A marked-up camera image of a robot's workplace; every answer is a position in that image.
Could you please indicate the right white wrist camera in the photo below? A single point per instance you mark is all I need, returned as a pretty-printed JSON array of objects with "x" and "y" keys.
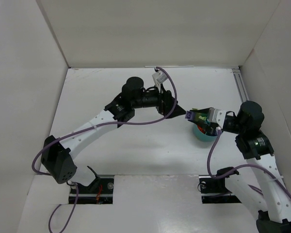
[{"x": 217, "y": 116}]

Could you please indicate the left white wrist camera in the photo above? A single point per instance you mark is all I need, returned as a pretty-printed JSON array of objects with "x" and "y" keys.
[{"x": 159, "y": 78}]

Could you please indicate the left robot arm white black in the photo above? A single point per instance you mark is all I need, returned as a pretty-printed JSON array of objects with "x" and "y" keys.
[{"x": 59, "y": 155}]

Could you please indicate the aluminium rail right side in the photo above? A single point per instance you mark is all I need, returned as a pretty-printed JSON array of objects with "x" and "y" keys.
[{"x": 240, "y": 84}]

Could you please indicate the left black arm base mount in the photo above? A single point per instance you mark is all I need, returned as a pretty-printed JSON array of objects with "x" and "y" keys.
[{"x": 99, "y": 191}]

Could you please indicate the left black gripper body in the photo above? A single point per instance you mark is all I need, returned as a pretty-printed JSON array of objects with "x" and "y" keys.
[{"x": 165, "y": 104}]

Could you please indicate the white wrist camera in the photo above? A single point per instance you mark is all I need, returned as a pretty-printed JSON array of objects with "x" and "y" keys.
[
  {"x": 159, "y": 78},
  {"x": 217, "y": 116}
]

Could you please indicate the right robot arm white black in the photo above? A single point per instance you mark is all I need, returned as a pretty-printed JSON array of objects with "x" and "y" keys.
[{"x": 257, "y": 184}]

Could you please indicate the teal round divided container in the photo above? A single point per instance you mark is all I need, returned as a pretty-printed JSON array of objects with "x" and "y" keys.
[{"x": 204, "y": 135}]

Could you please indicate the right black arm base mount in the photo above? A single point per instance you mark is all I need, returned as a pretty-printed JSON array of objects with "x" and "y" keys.
[{"x": 214, "y": 191}]

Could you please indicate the purple lego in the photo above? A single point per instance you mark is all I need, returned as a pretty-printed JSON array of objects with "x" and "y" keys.
[{"x": 190, "y": 115}]

